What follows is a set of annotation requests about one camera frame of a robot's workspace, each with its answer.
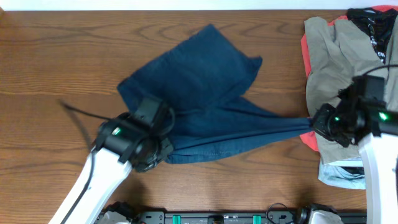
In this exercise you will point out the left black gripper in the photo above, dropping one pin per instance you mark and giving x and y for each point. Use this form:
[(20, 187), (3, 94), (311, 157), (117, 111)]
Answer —
[(167, 149)]

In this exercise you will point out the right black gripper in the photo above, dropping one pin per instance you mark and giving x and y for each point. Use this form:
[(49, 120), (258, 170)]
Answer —
[(319, 124)]

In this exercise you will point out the navy blue shorts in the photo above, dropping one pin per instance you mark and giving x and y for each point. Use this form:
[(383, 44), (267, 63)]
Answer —
[(203, 79)]

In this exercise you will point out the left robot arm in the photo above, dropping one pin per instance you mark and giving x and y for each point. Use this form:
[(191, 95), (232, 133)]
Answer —
[(123, 144)]

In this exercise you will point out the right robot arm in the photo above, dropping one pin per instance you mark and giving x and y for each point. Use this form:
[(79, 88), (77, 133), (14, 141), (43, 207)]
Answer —
[(374, 131)]

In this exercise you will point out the orange red garment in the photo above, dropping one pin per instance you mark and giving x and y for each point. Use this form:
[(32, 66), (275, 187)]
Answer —
[(309, 138)]

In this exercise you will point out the light blue white garment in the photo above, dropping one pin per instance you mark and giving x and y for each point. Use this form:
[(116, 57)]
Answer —
[(343, 174)]

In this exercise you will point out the khaki beige shorts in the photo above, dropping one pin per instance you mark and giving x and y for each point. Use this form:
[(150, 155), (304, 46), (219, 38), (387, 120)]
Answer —
[(337, 54)]

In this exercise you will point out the black printed garment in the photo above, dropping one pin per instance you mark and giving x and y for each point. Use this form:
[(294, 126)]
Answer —
[(378, 25)]

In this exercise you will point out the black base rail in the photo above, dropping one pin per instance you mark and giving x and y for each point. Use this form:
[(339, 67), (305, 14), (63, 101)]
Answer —
[(122, 213)]

